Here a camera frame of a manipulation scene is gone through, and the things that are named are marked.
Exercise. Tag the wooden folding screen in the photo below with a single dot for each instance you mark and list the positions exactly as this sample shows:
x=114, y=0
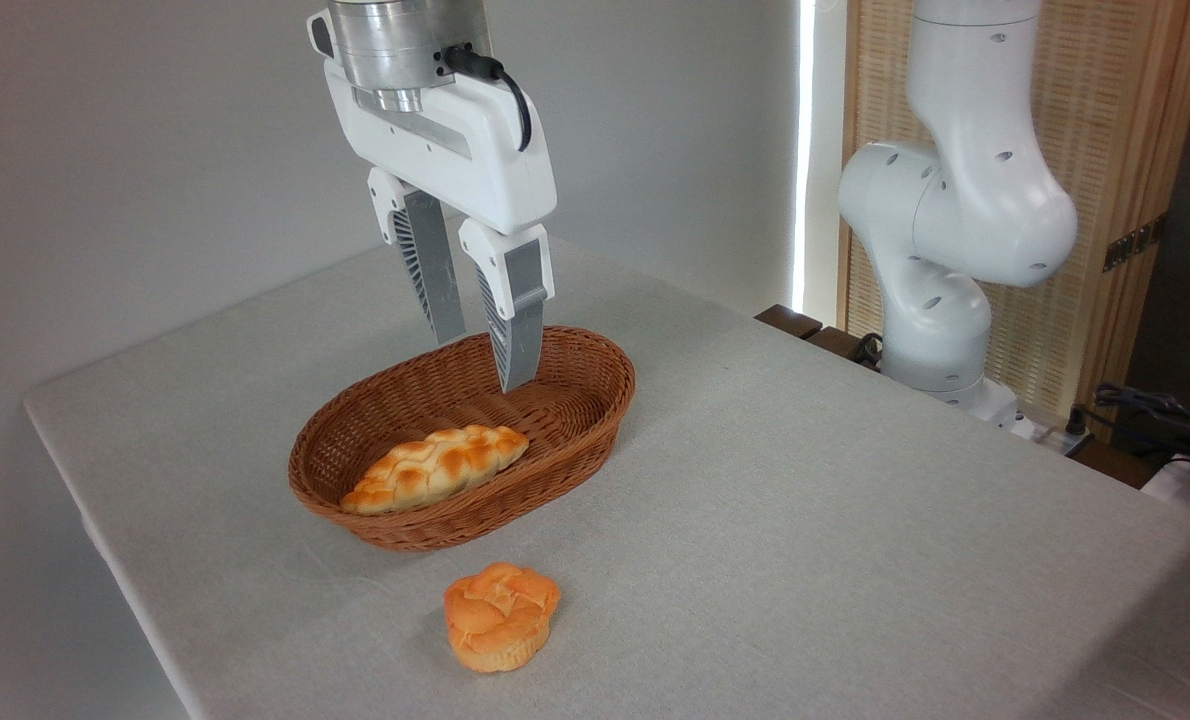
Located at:
x=1120, y=120

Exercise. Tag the brown wicker oval basket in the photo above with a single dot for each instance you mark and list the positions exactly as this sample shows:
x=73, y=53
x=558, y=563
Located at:
x=555, y=455

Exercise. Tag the metal screen hinge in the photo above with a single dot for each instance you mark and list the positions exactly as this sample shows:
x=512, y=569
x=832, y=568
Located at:
x=1133, y=245

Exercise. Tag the long braided bread loaf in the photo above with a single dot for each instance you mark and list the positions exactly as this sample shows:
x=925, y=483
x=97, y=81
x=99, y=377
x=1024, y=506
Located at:
x=435, y=465

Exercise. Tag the grey tablecloth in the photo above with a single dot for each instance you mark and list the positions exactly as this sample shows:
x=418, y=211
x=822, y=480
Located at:
x=805, y=550

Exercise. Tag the dark wooden furniture piece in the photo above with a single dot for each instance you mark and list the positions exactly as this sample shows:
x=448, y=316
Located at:
x=795, y=322

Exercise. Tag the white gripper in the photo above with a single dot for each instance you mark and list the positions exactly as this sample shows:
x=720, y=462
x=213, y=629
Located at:
x=475, y=160

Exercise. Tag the round orange bread bun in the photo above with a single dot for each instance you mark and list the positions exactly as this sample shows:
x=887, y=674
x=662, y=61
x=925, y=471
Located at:
x=500, y=615

